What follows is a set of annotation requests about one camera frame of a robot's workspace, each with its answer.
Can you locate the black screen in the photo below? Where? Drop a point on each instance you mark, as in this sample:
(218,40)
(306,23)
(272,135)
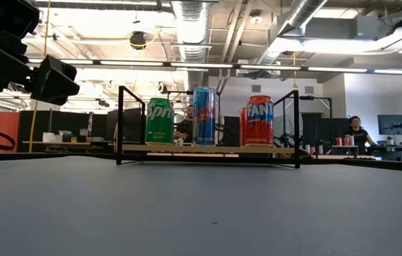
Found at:
(231,131)

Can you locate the blue silver Red Bull can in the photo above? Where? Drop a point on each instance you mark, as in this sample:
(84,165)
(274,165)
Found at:
(204,121)

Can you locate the wooden desk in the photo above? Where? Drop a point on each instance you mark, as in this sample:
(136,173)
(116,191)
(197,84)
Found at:
(37,143)

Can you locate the wooden shelf black metal legs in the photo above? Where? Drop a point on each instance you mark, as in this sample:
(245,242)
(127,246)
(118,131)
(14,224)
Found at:
(222,149)

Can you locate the black computer monitor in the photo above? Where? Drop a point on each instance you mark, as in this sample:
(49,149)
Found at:
(394,124)

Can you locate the white box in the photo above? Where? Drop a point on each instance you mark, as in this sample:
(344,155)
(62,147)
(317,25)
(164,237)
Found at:
(48,137)

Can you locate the black ceiling device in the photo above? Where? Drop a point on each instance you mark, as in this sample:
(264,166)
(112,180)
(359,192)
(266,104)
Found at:
(137,40)

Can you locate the silver ribbed ceiling duct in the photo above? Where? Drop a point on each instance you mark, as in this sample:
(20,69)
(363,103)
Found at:
(191,32)
(300,17)

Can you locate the green Sprite can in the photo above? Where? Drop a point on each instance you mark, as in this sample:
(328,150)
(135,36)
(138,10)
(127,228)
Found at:
(159,124)

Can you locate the blue-grey table mat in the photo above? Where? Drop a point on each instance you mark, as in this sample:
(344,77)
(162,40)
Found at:
(186,206)

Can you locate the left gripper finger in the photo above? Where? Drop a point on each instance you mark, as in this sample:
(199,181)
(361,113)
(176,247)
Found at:
(54,81)

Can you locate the small red can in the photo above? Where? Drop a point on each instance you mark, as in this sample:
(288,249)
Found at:
(338,141)
(346,141)

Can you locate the ceiling light strip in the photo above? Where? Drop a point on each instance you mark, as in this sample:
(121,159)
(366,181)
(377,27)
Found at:
(336,69)
(200,65)
(400,72)
(131,63)
(76,61)
(270,67)

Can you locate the red Fanta strawberry can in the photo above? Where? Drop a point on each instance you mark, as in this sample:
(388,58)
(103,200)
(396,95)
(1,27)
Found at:
(259,124)
(242,128)

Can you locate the person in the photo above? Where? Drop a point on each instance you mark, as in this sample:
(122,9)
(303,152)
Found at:
(359,135)
(185,128)

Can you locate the black partition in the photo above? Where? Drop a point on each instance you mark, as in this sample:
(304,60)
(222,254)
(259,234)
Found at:
(33,124)

